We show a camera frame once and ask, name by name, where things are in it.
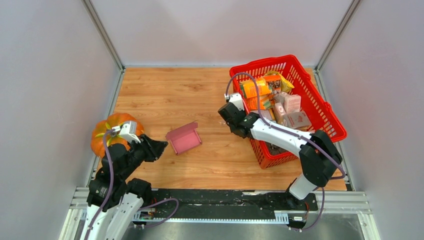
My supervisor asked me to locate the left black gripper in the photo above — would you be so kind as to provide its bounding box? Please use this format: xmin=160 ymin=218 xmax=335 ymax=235
xmin=119 ymin=132 xmax=169 ymax=179

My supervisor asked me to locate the pink paper box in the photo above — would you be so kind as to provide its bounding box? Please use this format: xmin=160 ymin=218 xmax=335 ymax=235
xmin=165 ymin=121 xmax=202 ymax=155

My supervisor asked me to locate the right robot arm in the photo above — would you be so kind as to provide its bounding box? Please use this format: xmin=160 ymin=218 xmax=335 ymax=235
xmin=218 ymin=101 xmax=343 ymax=210

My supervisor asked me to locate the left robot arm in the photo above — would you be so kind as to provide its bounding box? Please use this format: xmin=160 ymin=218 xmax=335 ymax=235
xmin=80 ymin=134 xmax=168 ymax=240

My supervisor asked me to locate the orange snack box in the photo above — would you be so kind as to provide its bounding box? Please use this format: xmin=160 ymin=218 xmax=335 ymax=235
xmin=239 ymin=77 xmax=272 ymax=99

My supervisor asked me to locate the pink small box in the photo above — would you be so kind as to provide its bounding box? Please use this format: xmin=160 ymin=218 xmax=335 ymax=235
xmin=283 ymin=94 xmax=302 ymax=114

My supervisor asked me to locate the orange pumpkin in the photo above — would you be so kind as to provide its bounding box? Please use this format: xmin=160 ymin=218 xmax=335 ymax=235
xmin=90 ymin=112 xmax=145 ymax=159

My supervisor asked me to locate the pink white carton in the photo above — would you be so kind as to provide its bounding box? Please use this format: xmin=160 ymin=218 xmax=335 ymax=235
xmin=282 ymin=111 xmax=312 ymax=131

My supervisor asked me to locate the yellow snack bag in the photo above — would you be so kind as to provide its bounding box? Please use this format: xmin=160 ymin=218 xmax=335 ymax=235
xmin=263 ymin=70 xmax=295 ymax=93

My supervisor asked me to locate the red plastic basket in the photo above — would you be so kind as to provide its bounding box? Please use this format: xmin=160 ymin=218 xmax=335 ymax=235
xmin=229 ymin=54 xmax=348 ymax=169

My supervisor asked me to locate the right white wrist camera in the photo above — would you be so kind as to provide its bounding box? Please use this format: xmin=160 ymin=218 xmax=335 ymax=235
xmin=224 ymin=92 xmax=246 ymax=111

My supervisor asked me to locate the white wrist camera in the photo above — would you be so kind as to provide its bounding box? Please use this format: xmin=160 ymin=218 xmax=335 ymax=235
xmin=224 ymin=92 xmax=246 ymax=111
xmin=111 ymin=120 xmax=141 ymax=143

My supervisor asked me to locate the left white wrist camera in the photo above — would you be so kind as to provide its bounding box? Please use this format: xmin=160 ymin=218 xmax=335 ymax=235
xmin=111 ymin=120 xmax=141 ymax=143

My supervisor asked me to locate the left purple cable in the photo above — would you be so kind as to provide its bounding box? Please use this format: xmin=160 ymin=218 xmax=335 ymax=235
xmin=82 ymin=127 xmax=180 ymax=240

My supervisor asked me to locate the purple cable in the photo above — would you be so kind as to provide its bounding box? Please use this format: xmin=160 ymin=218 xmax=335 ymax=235
xmin=225 ymin=72 xmax=347 ymax=232
xmin=82 ymin=127 xmax=180 ymax=240

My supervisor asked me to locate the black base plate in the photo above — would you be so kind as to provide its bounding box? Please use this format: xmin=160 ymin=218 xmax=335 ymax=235
xmin=147 ymin=188 xmax=319 ymax=220

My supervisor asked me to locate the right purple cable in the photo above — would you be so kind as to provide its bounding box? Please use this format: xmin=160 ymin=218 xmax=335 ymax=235
xmin=225 ymin=72 xmax=347 ymax=232

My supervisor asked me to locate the aluminium frame rail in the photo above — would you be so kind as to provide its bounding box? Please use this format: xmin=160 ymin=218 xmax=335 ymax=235
xmin=59 ymin=187 xmax=380 ymax=240

